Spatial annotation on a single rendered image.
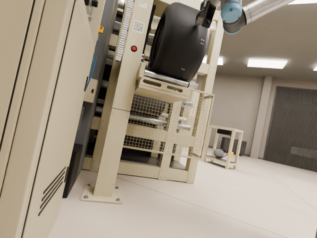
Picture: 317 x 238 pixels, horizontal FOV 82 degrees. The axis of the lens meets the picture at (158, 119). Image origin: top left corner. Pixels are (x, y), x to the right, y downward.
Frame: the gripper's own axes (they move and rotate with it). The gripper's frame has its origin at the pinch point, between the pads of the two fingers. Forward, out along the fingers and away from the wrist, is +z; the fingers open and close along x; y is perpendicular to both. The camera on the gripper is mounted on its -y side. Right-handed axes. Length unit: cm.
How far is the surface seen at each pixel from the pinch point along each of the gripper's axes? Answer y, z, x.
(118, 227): -125, 4, 25
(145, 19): 7.5, 21.6, 30.7
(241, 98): 208, 601, -531
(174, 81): -33.3, 18.9, 2.6
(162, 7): 46, 51, 15
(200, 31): -2.9, 1.2, -3.2
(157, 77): -33.3, 19.0, 15.6
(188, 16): 5.3, 1.9, 6.2
